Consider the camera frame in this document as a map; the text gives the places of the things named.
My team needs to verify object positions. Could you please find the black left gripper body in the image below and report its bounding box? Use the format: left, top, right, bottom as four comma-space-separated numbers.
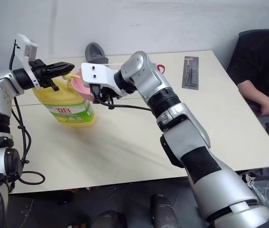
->
29, 59, 59, 92

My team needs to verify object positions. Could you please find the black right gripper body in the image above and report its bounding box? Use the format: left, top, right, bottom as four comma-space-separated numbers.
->
100, 85, 125, 105

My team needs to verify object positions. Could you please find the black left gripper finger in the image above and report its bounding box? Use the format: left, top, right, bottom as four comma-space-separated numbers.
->
46, 62, 75, 72
47, 68, 74, 78

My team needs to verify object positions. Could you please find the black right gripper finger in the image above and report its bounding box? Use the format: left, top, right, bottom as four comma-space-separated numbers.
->
90, 83, 102, 100

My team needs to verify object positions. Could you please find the pink bowl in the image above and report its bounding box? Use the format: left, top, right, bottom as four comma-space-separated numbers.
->
71, 69, 95, 102

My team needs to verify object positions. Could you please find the yellow pump detergent bottle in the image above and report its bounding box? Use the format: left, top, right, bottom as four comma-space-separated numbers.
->
33, 72, 96, 128

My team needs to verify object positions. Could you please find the grey curved plastic object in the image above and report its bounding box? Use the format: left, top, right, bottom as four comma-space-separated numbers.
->
85, 42, 109, 64

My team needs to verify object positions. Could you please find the black flat tool package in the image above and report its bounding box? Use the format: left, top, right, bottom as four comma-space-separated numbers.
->
181, 56, 201, 91

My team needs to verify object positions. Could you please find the dark rounded shape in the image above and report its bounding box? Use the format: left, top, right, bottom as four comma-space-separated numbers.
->
151, 194, 176, 228

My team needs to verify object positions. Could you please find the black chair back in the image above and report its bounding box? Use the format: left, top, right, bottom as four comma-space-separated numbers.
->
237, 28, 269, 52

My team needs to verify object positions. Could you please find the person in black shirt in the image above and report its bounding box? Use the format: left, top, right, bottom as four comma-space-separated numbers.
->
226, 23, 269, 162

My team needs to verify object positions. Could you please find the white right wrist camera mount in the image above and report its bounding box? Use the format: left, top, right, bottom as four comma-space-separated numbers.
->
80, 62, 135, 97

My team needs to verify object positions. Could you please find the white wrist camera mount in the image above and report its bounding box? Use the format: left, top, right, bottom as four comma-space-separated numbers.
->
80, 62, 135, 97
15, 33, 41, 90

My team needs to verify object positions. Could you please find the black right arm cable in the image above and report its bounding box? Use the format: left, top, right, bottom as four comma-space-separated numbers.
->
93, 97, 153, 113

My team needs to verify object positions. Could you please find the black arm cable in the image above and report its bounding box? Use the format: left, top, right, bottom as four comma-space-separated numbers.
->
93, 97, 153, 113
9, 39, 46, 186

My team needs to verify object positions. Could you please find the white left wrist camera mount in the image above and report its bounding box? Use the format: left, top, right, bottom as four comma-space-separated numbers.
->
15, 33, 41, 90

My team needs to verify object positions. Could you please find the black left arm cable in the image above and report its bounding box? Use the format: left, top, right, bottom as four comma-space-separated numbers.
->
9, 39, 46, 186

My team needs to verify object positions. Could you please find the white tangled wire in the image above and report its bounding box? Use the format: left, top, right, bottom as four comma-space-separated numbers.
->
245, 173, 257, 190

